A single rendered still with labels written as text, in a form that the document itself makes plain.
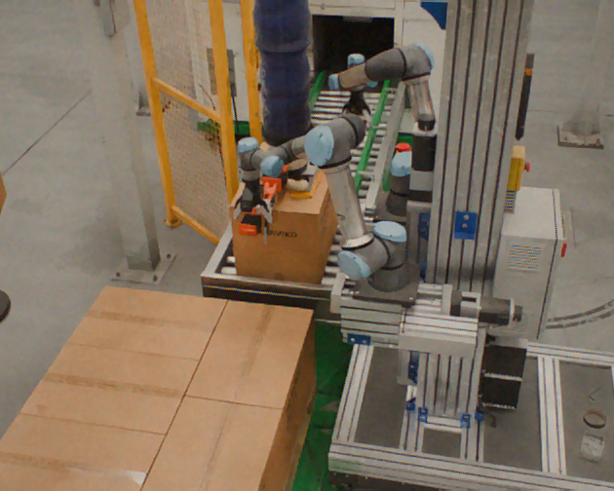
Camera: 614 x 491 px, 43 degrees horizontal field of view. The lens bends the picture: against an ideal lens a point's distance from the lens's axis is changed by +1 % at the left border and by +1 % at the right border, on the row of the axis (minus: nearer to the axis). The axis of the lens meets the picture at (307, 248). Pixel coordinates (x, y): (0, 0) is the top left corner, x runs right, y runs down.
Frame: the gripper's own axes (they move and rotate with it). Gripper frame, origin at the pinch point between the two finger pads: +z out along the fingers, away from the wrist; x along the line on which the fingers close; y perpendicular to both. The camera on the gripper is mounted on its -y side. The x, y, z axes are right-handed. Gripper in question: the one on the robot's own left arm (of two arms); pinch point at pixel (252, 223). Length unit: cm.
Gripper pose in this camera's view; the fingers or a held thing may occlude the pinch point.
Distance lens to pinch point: 305.0
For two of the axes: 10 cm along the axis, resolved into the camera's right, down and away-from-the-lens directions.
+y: 2.2, -5.7, 7.9
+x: -9.7, -1.1, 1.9
